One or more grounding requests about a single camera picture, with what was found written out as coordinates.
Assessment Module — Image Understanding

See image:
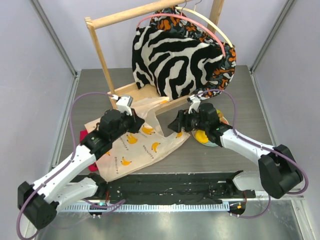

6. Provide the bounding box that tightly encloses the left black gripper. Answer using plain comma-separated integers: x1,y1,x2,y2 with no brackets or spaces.
110,107,145,142

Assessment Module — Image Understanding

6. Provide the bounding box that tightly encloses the banana print plastic bag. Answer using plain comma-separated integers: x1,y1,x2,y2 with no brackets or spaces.
89,96,190,182

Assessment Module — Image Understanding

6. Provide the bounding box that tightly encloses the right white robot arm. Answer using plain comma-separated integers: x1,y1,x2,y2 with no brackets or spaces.
168,103,303,199

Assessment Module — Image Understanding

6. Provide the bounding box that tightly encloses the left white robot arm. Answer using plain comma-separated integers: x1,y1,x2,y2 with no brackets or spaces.
17,109,145,230

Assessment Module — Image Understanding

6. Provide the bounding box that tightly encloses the yellow lemon left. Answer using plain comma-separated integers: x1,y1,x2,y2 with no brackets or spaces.
194,130,209,144

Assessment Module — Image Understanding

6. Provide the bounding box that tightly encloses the wooden clothes rack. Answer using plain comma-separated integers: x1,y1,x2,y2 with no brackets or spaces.
84,0,225,117

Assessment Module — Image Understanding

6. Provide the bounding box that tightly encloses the fruit plate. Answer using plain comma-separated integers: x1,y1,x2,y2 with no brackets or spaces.
191,116,229,147

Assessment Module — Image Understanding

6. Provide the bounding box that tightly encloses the brown longan bunch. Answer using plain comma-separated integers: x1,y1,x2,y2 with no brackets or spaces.
217,110,224,122

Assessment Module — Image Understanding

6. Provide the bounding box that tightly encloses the zebra print garment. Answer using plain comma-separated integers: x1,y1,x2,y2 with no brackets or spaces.
132,26,223,100

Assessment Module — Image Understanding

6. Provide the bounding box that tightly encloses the red cloth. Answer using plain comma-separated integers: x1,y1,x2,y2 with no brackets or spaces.
79,129,100,173

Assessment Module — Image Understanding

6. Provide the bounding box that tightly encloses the orange camouflage garment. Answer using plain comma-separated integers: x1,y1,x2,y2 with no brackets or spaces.
148,6,236,96

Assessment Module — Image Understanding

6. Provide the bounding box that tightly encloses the pink clothes hanger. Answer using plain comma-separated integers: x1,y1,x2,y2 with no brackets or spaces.
136,13,226,57

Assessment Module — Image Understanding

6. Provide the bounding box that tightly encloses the cream clothes hanger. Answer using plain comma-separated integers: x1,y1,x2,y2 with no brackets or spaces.
176,6,234,48

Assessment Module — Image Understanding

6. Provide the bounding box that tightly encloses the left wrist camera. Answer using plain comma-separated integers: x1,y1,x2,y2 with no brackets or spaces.
111,94,134,116

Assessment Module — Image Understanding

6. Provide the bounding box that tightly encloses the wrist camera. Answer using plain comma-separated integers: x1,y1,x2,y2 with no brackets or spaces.
111,94,134,116
187,95,201,114

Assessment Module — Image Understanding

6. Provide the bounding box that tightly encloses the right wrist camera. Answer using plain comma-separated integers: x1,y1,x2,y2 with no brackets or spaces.
187,95,201,114

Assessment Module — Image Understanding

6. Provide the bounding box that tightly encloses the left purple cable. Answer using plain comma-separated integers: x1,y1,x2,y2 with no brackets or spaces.
16,91,127,240

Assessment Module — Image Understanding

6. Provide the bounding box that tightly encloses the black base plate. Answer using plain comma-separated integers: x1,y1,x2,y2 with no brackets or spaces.
88,171,256,205

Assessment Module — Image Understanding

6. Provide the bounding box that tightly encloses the slotted cable duct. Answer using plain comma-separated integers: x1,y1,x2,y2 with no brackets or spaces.
61,201,230,215

